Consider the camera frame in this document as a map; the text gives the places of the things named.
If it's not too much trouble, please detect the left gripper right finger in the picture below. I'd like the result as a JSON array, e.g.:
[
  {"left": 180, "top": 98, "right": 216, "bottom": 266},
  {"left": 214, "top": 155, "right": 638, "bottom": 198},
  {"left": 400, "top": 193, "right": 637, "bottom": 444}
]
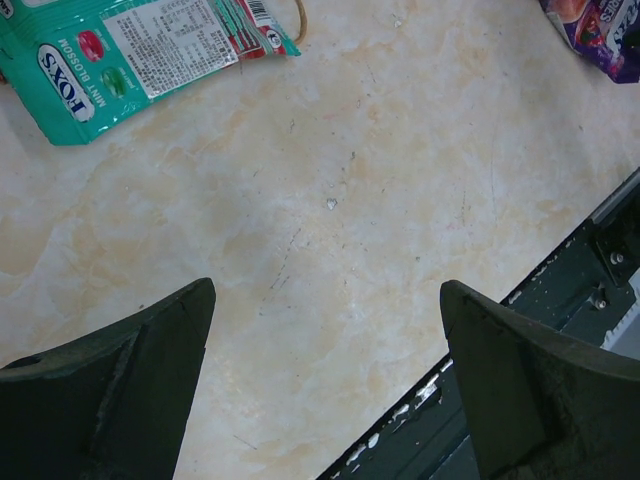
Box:
[{"left": 440, "top": 280, "right": 639, "bottom": 479}]

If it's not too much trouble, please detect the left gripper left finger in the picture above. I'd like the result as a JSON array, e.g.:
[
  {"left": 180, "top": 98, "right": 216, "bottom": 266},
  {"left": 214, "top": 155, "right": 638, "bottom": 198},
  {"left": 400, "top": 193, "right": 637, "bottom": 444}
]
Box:
[{"left": 1, "top": 278, "right": 215, "bottom": 479}]

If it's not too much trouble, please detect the teal mint candy bag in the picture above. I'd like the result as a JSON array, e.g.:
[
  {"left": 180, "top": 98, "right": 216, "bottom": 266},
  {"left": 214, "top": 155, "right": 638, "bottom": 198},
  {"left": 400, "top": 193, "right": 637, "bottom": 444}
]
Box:
[{"left": 1, "top": 0, "right": 300, "bottom": 146}]

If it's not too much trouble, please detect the red paper bag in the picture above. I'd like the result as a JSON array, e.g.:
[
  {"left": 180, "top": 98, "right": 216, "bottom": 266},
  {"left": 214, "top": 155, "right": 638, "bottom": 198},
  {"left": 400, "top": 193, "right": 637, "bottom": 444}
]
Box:
[{"left": 294, "top": 0, "right": 308, "bottom": 46}]

